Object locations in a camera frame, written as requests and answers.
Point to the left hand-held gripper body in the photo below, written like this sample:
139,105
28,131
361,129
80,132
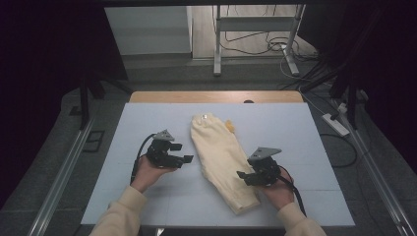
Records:
160,155

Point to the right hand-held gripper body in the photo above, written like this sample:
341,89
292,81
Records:
267,172

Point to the cream baby pants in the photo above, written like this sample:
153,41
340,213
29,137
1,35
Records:
219,157

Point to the person's left hand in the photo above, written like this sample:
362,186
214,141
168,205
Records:
146,175

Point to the person's right hand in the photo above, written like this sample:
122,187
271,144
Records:
280,195

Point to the white table mat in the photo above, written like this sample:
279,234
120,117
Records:
137,118

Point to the black round knob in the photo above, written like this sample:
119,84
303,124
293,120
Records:
249,101

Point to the dark floor plate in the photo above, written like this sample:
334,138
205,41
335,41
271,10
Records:
95,137

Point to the white power strip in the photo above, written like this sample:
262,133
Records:
336,125

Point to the black metal stand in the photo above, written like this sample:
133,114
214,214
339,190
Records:
84,105
352,105

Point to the white plug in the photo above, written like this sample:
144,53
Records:
342,108

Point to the white metal stand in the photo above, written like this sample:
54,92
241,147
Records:
217,49

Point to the dark curtain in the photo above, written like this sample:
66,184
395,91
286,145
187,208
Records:
393,65
39,65

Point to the aluminium rail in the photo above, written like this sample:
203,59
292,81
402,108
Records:
62,182
377,177

